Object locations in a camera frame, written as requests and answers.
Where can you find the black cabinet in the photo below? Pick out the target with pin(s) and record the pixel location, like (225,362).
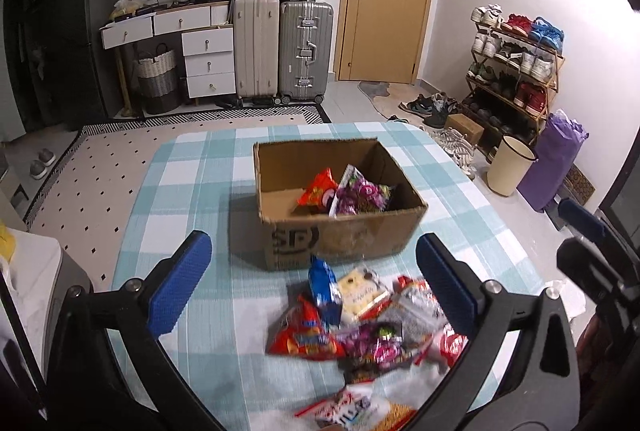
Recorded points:
(622,191)

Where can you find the cream snack packet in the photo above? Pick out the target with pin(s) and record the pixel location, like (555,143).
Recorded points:
(357,293)

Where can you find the dark sneakers pair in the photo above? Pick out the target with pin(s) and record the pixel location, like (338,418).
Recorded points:
(430,108)

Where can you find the silver red snack packet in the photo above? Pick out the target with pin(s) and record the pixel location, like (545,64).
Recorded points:
(415,311)

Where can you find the purple snack packet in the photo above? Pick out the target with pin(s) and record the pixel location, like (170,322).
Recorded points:
(380,351)
(360,196)

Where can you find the white red striped snack packet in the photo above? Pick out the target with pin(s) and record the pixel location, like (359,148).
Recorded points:
(345,411)

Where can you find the purple bag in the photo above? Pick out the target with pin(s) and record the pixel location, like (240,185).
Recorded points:
(550,161)

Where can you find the brown patterned doormat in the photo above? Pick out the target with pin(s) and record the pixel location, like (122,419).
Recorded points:
(580,183)

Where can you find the white dresser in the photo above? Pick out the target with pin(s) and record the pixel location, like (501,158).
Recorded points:
(207,61)

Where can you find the white sandals pair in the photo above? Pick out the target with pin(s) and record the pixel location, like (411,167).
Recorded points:
(457,151)

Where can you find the woven laundry basket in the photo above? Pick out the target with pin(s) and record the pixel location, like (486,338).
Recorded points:
(157,81)

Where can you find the orange red snack packet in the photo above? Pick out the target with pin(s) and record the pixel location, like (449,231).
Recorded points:
(305,336)
(320,188)

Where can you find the tan snack packet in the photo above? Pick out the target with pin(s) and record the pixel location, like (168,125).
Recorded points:
(395,418)

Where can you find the cream waste bin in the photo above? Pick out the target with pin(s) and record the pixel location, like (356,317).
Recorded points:
(510,166)

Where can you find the silver suitcase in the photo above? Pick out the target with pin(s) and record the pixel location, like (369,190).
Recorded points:
(305,51)

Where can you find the small cardboard box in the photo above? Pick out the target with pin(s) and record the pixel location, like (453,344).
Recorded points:
(465,128)

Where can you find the grey slipper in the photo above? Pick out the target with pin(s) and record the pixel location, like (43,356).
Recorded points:
(37,168)
(47,157)

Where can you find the beige dotted rug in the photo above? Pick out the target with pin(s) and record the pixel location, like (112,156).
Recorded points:
(100,191)

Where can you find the grey brown door mat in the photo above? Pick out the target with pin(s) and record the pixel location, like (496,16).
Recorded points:
(382,96)

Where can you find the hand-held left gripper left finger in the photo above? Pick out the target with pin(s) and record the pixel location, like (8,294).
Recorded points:
(180,281)

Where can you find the yellow plastic bag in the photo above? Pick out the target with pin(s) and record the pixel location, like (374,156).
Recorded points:
(125,6)

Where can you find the dark grey refrigerator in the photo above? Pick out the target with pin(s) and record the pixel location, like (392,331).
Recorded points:
(75,36)

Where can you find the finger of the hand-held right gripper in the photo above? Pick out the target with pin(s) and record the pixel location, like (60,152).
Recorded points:
(585,261)
(580,215)

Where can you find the wooden shoe rack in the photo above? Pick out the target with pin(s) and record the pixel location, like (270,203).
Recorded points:
(542,113)

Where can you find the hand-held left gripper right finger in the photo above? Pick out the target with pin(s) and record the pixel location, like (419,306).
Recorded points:
(445,281)

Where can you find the blue snack packet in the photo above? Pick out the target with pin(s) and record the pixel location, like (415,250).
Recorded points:
(322,286)

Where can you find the brown cardboard box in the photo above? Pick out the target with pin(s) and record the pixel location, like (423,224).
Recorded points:
(350,241)

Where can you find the beige suitcase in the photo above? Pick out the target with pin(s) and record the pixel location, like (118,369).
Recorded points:
(256,51)

